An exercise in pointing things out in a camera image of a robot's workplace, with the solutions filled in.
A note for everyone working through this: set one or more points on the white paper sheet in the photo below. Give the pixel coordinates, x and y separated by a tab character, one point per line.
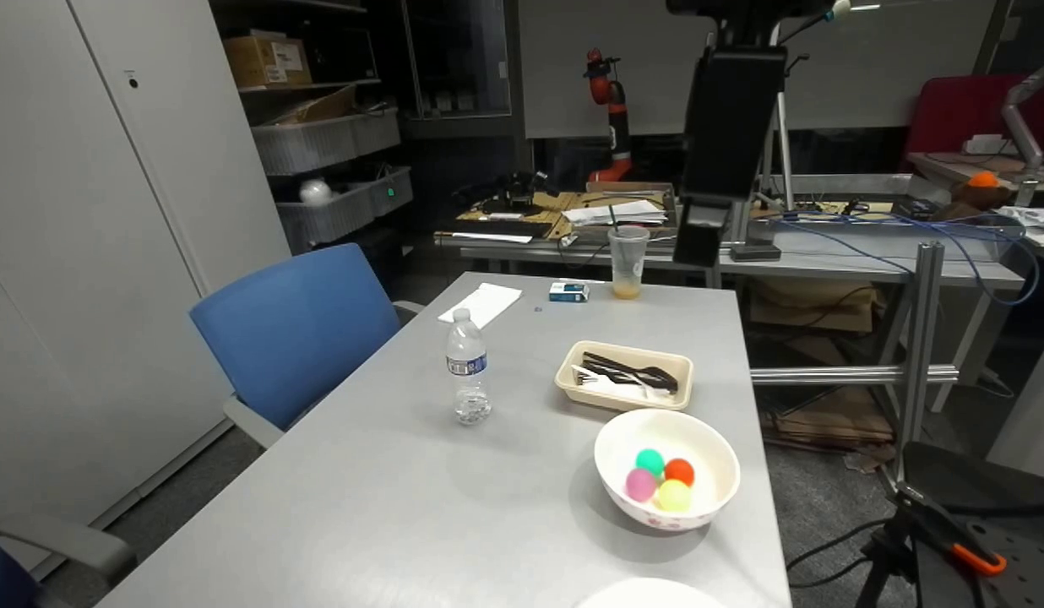
483	305

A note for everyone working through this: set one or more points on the red chair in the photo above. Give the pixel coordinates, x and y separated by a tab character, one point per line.
960	111

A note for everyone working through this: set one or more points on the white round object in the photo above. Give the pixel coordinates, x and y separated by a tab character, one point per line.
317	190

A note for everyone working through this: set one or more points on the white papers stack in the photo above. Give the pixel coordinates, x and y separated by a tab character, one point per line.
617	212

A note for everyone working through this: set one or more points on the clear plastic water bottle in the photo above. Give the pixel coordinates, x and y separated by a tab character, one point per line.
468	371

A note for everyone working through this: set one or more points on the aluminium frame stand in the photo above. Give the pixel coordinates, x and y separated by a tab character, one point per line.
755	232

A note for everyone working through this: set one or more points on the black tripod with orange clamp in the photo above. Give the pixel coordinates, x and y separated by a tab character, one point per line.
926	529

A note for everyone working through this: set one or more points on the blue office chair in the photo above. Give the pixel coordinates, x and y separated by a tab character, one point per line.
294	333

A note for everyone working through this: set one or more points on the white ceramic bowl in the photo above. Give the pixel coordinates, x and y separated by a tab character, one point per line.
623	460

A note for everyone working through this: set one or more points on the white metal cabinet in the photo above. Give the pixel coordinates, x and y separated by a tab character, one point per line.
91	247

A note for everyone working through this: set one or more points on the thin stand with green tip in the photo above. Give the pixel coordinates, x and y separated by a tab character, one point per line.
784	147

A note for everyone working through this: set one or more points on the small blue box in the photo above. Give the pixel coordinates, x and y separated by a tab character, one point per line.
569	290

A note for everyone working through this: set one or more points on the beige rectangular tray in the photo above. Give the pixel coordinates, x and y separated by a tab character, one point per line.
610	400

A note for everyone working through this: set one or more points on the yellow ball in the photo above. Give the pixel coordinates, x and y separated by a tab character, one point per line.
675	499

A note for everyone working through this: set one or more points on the black plastic cutlery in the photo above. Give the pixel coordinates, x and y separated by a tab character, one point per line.
629	369

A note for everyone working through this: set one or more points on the small orange object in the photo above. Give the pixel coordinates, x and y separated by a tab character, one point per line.
982	179

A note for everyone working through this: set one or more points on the blue chair with grey armrest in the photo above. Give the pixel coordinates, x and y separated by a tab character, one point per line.
59	545

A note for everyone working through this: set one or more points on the flat brown cardboard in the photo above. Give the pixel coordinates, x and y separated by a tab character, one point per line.
829	420

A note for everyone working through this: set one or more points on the green ball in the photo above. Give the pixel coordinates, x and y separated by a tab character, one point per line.
650	460

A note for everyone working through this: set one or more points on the cardboard box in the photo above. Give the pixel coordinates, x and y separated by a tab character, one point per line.
269	63

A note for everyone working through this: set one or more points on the aluminium table frame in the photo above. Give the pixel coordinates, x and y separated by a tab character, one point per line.
919	340

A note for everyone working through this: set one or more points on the orange ball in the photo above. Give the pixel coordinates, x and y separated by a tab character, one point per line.
682	472

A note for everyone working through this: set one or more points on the white plate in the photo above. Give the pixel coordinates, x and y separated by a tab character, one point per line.
650	594

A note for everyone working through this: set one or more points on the grey storage bin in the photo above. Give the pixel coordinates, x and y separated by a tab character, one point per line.
339	207
318	141

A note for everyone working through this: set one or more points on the purple ball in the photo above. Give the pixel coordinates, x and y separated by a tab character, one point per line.
639	483

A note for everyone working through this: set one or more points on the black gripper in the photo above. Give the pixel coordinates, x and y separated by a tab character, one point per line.
732	123

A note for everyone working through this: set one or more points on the clear plastic cup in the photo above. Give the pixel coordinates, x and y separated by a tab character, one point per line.
629	263

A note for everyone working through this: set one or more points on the grey cluttered work table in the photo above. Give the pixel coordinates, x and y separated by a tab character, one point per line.
837	257

